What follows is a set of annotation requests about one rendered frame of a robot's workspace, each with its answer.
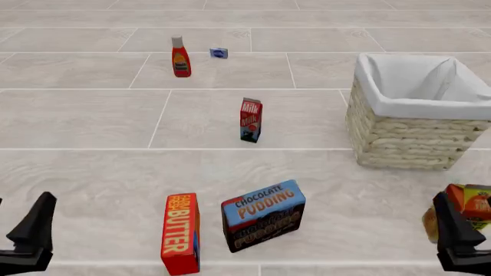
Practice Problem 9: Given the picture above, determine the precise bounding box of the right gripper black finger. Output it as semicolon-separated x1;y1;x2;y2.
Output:
433;191;486;255

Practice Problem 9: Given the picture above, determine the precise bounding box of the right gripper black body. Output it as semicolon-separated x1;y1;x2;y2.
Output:
437;248;491;274

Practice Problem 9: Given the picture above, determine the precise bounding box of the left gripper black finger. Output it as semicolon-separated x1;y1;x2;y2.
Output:
5;191;58;253

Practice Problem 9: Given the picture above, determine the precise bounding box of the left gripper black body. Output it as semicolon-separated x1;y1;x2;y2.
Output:
0;248;54;274

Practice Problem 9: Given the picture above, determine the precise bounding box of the wicker basket with white liner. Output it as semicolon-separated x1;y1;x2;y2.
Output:
344;52;491;172

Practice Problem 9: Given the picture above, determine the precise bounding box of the red milk carton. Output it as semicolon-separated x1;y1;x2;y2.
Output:
239;97;264;144

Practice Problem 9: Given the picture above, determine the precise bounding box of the orange juice carton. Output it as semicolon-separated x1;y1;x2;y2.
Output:
421;183;491;244

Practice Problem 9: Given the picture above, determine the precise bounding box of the red butter box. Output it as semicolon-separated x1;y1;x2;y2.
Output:
160;192;202;276

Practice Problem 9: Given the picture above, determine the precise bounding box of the blue chocolate pudding box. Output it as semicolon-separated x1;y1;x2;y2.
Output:
220;179;307;254

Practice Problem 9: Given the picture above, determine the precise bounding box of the red ketchup bottle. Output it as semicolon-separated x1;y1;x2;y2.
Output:
170;34;193;78

